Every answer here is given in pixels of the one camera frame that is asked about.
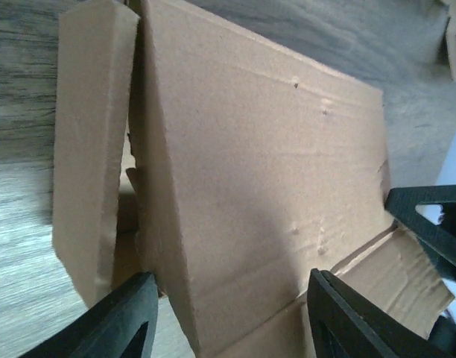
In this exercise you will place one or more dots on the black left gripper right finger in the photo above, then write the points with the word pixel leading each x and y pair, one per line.
pixel 345 324

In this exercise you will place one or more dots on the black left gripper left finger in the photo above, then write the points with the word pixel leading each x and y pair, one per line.
pixel 123 324

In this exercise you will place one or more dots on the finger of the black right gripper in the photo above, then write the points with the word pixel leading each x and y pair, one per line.
pixel 438 240

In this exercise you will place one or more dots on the brown cardboard box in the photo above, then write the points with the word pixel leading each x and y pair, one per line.
pixel 253 165

